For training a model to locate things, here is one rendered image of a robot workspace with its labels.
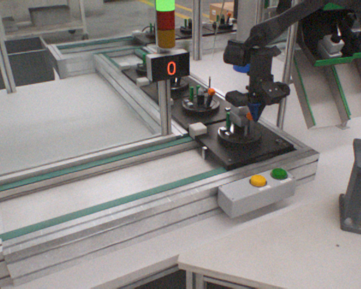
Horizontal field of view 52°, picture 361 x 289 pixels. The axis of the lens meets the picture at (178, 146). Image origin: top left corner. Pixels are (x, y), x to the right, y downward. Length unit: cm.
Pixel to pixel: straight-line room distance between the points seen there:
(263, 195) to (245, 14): 122
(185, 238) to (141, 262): 13
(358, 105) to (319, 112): 17
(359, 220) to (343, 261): 13
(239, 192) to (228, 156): 16
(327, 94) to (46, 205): 94
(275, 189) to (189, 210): 23
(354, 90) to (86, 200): 96
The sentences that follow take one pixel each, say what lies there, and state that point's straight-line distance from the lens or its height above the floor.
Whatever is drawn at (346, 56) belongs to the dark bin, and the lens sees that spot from 128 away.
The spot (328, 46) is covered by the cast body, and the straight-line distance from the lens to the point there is 120.
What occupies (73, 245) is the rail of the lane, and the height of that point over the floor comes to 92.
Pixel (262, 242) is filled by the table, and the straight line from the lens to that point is 99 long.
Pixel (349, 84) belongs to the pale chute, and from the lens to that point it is 142.
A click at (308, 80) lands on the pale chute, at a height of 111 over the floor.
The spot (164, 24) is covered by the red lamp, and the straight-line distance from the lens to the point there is 106.
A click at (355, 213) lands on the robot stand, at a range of 106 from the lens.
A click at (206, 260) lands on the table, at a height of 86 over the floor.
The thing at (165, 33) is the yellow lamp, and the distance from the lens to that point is 106.
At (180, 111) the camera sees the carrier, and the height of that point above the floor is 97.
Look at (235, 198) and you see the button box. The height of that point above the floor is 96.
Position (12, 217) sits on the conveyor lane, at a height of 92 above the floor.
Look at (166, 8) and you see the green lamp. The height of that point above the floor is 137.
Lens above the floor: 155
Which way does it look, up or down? 31 degrees down
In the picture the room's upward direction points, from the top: 1 degrees counter-clockwise
